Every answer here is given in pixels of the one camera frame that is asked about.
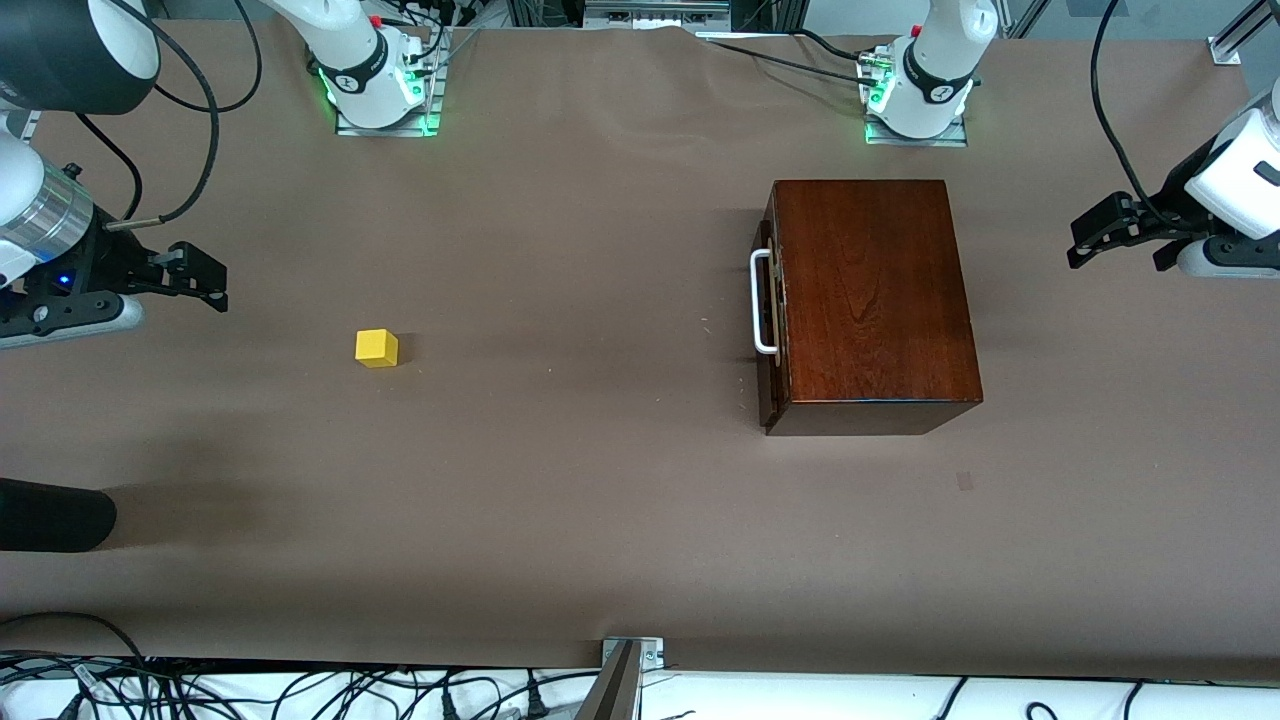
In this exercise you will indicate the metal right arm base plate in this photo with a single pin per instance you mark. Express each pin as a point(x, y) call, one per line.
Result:
point(385, 127)

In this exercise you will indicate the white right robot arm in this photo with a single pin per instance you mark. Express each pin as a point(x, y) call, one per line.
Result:
point(352, 55)

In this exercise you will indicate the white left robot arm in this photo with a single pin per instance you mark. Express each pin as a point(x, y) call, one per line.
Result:
point(935, 70)

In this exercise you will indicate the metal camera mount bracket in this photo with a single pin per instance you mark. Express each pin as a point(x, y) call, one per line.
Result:
point(622, 680)

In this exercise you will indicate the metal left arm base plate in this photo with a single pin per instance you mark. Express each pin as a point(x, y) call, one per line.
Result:
point(915, 140)

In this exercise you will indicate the yellow block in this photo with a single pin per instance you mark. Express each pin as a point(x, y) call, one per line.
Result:
point(376, 347)

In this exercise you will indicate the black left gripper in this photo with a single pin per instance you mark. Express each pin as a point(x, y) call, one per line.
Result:
point(1166, 212)

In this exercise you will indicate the grey device box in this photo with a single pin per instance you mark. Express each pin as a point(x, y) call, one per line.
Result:
point(655, 12)

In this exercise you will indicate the black cylinder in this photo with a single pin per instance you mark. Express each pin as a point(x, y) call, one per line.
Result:
point(50, 515)

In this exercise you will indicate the aluminium frame profile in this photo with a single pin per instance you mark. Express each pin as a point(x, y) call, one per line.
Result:
point(1235, 40)

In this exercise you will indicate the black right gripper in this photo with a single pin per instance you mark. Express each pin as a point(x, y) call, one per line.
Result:
point(106, 262)

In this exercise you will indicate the dark brown wooden cabinet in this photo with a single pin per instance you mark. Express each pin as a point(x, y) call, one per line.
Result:
point(880, 290)

